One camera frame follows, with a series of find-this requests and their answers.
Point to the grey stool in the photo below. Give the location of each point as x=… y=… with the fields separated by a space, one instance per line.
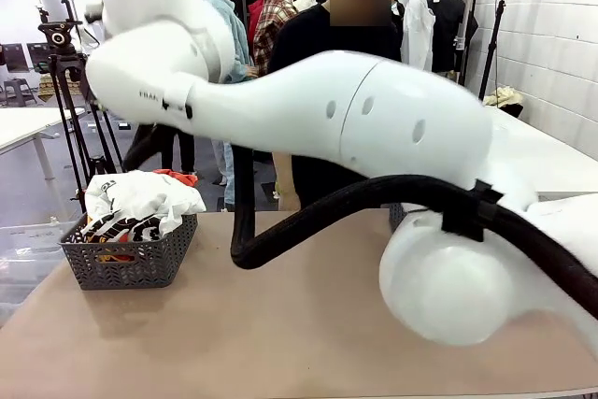
x=18 y=90

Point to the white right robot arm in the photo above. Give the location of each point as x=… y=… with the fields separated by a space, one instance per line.
x=327 y=109

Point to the mannequin in white shirt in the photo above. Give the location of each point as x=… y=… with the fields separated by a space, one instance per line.
x=418 y=25

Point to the white table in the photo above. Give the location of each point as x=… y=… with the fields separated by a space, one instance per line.
x=28 y=123
x=542 y=151

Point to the grey plastic lattice basket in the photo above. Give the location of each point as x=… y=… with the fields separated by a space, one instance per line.
x=135 y=259
x=397 y=217

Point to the mannequin in blue fleece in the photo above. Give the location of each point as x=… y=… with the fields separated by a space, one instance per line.
x=236 y=34

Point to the pale yellow cloth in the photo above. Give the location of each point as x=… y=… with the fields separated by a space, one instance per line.
x=502 y=95

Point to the orange hoodie with yellow print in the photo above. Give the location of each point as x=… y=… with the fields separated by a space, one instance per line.
x=180 y=177

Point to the clear plastic storage box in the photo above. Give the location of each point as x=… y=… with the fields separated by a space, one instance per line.
x=23 y=259

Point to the person's right hand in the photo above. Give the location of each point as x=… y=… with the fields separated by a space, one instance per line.
x=290 y=199

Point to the mannequin in cream shirt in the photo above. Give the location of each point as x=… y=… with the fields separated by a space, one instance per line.
x=180 y=151

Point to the mannequin in plaid shirt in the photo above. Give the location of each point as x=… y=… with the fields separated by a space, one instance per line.
x=275 y=11

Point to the white t-shirt with black print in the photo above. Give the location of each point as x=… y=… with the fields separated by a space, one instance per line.
x=135 y=198

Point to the table with patterned cloth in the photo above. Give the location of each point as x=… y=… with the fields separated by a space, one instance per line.
x=46 y=88

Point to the person in black t-shirt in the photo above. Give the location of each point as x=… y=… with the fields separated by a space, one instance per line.
x=327 y=34

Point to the black backdrop stand poles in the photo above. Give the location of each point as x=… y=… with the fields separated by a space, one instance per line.
x=468 y=20

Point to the mannequin in black shirt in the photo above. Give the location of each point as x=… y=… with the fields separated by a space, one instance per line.
x=448 y=30

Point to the black light stand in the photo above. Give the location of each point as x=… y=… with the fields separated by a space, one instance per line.
x=490 y=53

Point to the person's right forearm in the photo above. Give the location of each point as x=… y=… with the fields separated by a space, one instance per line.
x=284 y=170

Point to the black camera tripod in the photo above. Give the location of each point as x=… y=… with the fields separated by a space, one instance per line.
x=65 y=72

